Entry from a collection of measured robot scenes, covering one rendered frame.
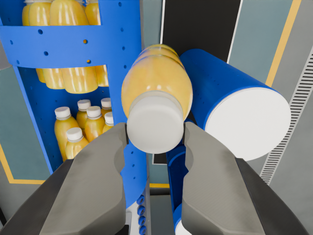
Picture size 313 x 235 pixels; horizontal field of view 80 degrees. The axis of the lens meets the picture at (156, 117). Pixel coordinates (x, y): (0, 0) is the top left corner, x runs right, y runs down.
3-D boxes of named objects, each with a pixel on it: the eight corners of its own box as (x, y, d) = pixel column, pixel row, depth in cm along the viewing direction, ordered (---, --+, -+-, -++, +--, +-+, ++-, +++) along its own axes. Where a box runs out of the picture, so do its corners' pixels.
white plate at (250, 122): (201, 98, 56) (200, 96, 57) (208, 168, 69) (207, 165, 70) (297, 79, 54) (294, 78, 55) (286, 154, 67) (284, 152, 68)
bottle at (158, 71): (187, 51, 29) (221, 92, 13) (171, 92, 32) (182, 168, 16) (143, 35, 28) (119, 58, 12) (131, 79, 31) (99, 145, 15)
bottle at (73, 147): (73, 181, 62) (59, 132, 53) (95, 173, 65) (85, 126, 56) (77, 196, 56) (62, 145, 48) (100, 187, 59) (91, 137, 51)
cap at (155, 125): (190, 104, 13) (194, 115, 12) (171, 147, 15) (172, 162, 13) (137, 87, 13) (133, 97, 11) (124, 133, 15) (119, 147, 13)
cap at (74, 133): (66, 134, 53) (64, 128, 52) (81, 130, 54) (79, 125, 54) (68, 141, 50) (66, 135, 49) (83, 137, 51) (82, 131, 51)
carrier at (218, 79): (171, 52, 135) (177, 90, 148) (199, 95, 57) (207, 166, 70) (211, 44, 133) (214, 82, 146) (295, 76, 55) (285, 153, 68)
